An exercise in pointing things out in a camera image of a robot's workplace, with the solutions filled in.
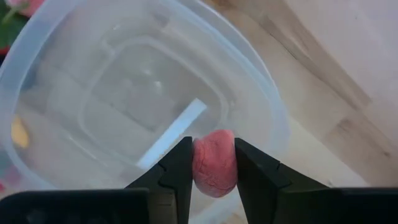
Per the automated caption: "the dark green produce toy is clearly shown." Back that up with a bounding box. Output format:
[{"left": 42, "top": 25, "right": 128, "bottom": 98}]
[{"left": 0, "top": 2, "right": 29, "bottom": 47}]

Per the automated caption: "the clear plastic tupperware container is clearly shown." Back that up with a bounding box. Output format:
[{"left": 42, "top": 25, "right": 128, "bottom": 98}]
[{"left": 0, "top": 0, "right": 292, "bottom": 224}]

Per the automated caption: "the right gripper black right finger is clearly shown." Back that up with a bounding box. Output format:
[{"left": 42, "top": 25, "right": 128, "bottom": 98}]
[{"left": 234, "top": 138, "right": 330, "bottom": 224}]

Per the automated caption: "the yellow produce toy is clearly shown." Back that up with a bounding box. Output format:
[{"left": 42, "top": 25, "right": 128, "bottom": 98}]
[{"left": 11, "top": 114, "right": 30, "bottom": 149}]

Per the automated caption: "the salmon pink wrinkled produce toy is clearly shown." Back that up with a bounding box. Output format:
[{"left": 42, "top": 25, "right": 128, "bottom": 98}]
[{"left": 192, "top": 129, "right": 239, "bottom": 198}]

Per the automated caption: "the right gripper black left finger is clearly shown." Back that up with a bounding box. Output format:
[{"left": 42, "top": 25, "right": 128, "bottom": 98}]
[{"left": 126, "top": 136, "right": 194, "bottom": 224}]

